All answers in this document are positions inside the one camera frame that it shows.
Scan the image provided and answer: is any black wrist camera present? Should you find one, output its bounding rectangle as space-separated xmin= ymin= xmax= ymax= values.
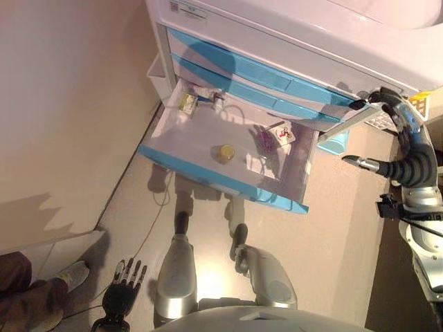
xmin=377 ymin=194 xmax=403 ymax=219

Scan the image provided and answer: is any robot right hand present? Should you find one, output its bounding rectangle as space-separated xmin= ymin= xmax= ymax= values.
xmin=342 ymin=86 xmax=439 ymax=190

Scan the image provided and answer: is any person in brown trousers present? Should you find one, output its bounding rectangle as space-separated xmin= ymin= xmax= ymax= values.
xmin=0 ymin=250 xmax=72 ymax=332

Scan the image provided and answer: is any white medical cart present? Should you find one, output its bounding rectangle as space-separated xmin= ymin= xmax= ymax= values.
xmin=145 ymin=0 xmax=443 ymax=146

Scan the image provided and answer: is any blue white cart drawer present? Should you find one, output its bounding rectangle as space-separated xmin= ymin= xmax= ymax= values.
xmin=171 ymin=54 xmax=342 ymax=124
xmin=165 ymin=26 xmax=357 ymax=104
xmin=136 ymin=77 xmax=321 ymax=216

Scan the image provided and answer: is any white side bin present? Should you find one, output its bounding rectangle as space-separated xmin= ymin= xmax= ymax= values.
xmin=145 ymin=55 xmax=168 ymax=96

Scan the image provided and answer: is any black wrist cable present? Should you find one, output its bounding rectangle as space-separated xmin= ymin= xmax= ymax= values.
xmin=397 ymin=214 xmax=443 ymax=239

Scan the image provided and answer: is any yellow capsule medicine bottle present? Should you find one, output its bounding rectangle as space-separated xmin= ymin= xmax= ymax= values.
xmin=210 ymin=143 xmax=237 ymax=163

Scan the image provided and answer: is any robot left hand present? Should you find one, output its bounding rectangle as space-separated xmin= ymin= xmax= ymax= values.
xmin=102 ymin=257 xmax=148 ymax=322

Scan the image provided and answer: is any white sneaker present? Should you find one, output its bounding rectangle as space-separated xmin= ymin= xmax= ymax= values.
xmin=57 ymin=261 xmax=91 ymax=292

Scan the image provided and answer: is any pink white medicine packet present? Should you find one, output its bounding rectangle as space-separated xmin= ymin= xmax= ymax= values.
xmin=255 ymin=120 xmax=296 ymax=154

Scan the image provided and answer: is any grey robot torso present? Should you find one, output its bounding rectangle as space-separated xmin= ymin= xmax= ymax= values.
xmin=148 ymin=299 xmax=368 ymax=332

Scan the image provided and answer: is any green yellow medicine box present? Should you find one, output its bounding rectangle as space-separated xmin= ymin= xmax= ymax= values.
xmin=178 ymin=92 xmax=199 ymax=115

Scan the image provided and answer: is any small white box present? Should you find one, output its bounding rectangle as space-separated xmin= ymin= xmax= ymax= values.
xmin=197 ymin=86 xmax=214 ymax=104

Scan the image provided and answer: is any thin white floor cable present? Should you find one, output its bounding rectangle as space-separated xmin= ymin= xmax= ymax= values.
xmin=102 ymin=171 xmax=174 ymax=300

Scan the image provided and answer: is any white mesh basket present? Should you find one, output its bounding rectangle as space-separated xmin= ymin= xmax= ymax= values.
xmin=365 ymin=98 xmax=432 ymax=131

